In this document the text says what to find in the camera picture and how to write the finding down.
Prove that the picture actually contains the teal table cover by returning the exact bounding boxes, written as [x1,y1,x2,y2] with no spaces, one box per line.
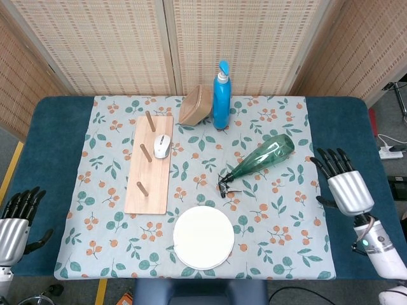
[11,96,396,282]

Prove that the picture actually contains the dark blue padded base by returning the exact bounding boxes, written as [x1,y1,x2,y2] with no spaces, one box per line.
[132,279,268,305]

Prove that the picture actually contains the black box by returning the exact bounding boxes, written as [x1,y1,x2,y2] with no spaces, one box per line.
[389,176,407,200]

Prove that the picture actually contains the blue pump bottle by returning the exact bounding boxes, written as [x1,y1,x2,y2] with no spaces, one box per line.
[212,60,232,130]

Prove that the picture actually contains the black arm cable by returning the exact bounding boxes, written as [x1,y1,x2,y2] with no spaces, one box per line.
[350,242,367,257]

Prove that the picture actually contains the white computer mouse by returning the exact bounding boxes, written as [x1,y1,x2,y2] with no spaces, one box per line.
[153,134,172,159]

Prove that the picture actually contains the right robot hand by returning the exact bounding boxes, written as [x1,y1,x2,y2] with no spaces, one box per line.
[310,147,376,217]

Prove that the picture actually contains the floral tablecloth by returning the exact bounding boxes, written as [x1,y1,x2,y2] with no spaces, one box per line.
[53,95,337,281]

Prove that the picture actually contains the black caster wheel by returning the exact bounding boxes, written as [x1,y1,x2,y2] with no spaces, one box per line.
[41,283,65,298]

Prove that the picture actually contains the metal stand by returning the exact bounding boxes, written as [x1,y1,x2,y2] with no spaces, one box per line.
[383,81,407,116]

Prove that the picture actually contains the white paper plate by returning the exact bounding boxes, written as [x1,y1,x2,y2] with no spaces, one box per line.
[172,205,236,271]

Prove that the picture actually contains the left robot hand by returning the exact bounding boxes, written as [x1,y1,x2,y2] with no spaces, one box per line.
[0,186,55,266]

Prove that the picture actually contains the bamboo screen panel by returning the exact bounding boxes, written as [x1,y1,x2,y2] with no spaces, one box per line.
[0,12,66,142]
[6,0,176,97]
[163,0,350,97]
[289,0,407,107]

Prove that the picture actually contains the white power strip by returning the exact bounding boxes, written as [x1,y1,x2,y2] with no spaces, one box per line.
[378,144,404,160]

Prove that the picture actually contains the green glass bottle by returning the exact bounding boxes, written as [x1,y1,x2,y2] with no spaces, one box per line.
[217,133,296,200]

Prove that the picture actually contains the wooden peg board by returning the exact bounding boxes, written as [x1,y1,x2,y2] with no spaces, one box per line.
[123,111,175,215]

